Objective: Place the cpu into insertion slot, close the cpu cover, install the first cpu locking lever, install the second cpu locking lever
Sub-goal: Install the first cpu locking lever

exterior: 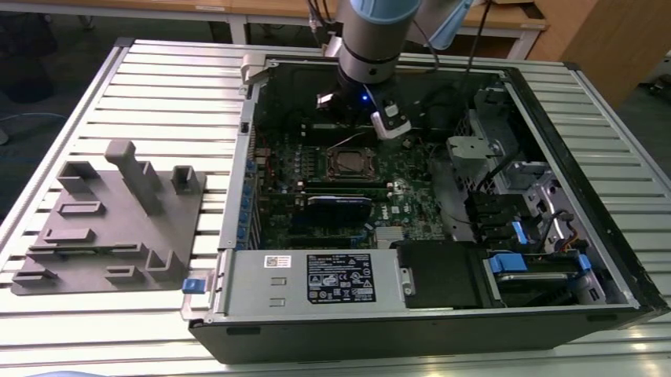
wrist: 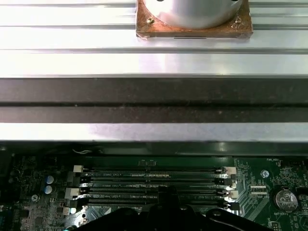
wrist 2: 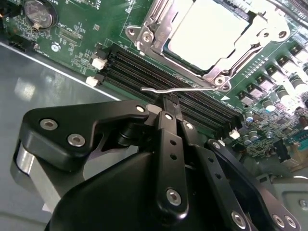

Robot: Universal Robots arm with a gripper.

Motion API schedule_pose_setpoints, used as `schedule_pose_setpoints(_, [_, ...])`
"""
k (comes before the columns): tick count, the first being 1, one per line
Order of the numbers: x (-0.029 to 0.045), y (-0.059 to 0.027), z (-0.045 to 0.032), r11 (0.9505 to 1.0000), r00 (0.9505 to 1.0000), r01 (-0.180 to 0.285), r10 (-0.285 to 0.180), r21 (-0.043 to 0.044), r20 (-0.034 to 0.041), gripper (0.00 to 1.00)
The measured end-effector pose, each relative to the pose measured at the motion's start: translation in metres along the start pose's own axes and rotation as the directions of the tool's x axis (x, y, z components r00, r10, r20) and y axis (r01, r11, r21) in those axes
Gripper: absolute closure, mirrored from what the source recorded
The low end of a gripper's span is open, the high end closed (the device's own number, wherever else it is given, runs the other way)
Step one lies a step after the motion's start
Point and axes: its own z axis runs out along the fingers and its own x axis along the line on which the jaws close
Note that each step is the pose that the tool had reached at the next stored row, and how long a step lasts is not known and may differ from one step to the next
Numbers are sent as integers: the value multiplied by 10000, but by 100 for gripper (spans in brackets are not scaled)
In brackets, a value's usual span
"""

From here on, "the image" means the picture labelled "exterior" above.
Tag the metal locking lever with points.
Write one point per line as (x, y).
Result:
(356, 178)
(351, 140)

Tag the silver square CPU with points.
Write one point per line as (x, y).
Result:
(352, 163)

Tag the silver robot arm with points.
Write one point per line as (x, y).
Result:
(372, 47)

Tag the CPU socket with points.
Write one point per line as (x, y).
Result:
(367, 177)

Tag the grey case latch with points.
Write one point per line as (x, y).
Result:
(252, 66)

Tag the green motherboard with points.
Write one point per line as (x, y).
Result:
(414, 196)

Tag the perforated metal drive cage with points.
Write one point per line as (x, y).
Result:
(492, 121)

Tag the black graphics card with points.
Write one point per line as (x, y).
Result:
(340, 208)

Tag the silver heat sink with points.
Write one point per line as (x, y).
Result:
(390, 233)

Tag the black plastic disk bay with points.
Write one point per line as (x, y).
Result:
(487, 212)

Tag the blue plastic bay clip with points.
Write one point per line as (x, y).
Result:
(517, 231)

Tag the grey power supply unit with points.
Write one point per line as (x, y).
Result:
(251, 282)

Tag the hard disk in blue carrier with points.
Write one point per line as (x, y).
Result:
(509, 262)

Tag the wooden cabinet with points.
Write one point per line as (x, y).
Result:
(618, 39)

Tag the blue case latch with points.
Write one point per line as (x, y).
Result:
(194, 286)

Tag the grey parts rack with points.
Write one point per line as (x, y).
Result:
(104, 235)

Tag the black PC case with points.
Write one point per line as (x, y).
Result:
(367, 341)

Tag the small grey wrist camera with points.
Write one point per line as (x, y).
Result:
(324, 101)

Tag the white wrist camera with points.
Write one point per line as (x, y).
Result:
(390, 123)

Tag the silver metal drive bracket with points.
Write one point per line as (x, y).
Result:
(468, 151)

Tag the wooden desk white frame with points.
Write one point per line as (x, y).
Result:
(131, 4)
(256, 6)

